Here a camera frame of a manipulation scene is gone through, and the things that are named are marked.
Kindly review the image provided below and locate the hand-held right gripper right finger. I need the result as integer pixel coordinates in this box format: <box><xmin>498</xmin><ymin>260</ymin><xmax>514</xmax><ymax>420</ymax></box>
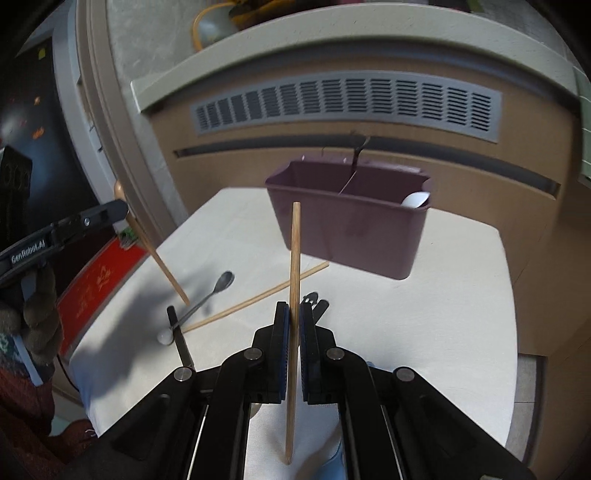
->
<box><xmin>300</xmin><ymin>302</ymin><xmax>536</xmax><ymax>480</ymax></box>

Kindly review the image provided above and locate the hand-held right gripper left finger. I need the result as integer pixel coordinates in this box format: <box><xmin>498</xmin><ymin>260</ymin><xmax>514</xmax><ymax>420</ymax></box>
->
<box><xmin>65</xmin><ymin>302</ymin><xmax>291</xmax><ymax>480</ymax></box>

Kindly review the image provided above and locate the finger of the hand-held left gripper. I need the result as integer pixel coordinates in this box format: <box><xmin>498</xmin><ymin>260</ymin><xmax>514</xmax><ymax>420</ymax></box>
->
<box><xmin>48</xmin><ymin>199</ymin><xmax>130</xmax><ymax>248</ymax></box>

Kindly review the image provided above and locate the long-handled wooden spoon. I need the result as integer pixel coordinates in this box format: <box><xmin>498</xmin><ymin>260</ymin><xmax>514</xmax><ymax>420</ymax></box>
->
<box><xmin>113</xmin><ymin>180</ymin><xmax>191</xmax><ymax>306</ymax></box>

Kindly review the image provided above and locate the light wooden chopstick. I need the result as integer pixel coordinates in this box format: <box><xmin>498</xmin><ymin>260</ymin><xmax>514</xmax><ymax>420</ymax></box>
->
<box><xmin>284</xmin><ymin>202</ymin><xmax>302</xmax><ymax>465</ymax></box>
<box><xmin>184</xmin><ymin>261</ymin><xmax>330</xmax><ymax>333</ymax></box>

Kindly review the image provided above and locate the purple utensil holder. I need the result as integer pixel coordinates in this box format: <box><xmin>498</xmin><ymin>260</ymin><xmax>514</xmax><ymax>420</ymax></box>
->
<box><xmin>265</xmin><ymin>158</ymin><xmax>433</xmax><ymax>281</ymax></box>

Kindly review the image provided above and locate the person's left forearm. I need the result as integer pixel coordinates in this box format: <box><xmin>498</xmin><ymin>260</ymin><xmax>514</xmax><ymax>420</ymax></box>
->
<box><xmin>0</xmin><ymin>330</ymin><xmax>95</xmax><ymax>480</ymax></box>

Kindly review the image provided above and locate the person's left hand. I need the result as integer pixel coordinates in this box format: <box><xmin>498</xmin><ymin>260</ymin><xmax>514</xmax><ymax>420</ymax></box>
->
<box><xmin>0</xmin><ymin>265</ymin><xmax>64</xmax><ymax>366</ymax></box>

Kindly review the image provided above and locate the black fork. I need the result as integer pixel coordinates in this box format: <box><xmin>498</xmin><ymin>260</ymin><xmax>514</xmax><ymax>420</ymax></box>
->
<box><xmin>299</xmin><ymin>292</ymin><xmax>329</xmax><ymax>321</ymax></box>

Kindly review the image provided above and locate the red patterned box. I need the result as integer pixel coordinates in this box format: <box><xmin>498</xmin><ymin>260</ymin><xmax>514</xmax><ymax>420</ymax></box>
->
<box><xmin>56</xmin><ymin>239</ymin><xmax>154</xmax><ymax>357</ymax></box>

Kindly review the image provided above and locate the metal spoon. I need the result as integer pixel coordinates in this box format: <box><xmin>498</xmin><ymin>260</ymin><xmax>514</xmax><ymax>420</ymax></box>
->
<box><xmin>174</xmin><ymin>271</ymin><xmax>235</xmax><ymax>326</ymax></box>

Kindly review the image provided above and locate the light blue object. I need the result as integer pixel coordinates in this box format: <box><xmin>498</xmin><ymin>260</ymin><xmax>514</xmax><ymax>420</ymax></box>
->
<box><xmin>298</xmin><ymin>440</ymin><xmax>348</xmax><ymax>480</ymax></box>

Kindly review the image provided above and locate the dark utensil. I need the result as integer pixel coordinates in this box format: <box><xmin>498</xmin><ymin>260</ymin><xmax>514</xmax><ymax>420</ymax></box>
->
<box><xmin>321</xmin><ymin>130</ymin><xmax>373</xmax><ymax>175</ymax></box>

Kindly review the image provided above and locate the beige radiator cabinet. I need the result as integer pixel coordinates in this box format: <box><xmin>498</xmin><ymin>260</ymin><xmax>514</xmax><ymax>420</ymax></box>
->
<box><xmin>130</xmin><ymin>13</ymin><xmax>583</xmax><ymax>358</ymax></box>

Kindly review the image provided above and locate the grey vent grille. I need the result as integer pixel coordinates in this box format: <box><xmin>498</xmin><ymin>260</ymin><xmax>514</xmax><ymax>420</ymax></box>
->
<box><xmin>191</xmin><ymin>78</ymin><xmax>502</xmax><ymax>143</ymax></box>

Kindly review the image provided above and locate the yellow object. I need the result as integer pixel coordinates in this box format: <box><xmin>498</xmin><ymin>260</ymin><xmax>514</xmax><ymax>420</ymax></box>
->
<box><xmin>228</xmin><ymin>0</ymin><xmax>280</xmax><ymax>31</ymax></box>

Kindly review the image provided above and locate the black utensil handle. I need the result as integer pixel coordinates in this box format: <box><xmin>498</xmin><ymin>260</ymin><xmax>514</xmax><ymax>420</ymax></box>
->
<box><xmin>157</xmin><ymin>305</ymin><xmax>197</xmax><ymax>371</ymax></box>

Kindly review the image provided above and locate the black cable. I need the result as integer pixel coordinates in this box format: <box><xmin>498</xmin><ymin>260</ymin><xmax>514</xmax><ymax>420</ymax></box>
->
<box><xmin>54</xmin><ymin>354</ymin><xmax>85</xmax><ymax>401</ymax></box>

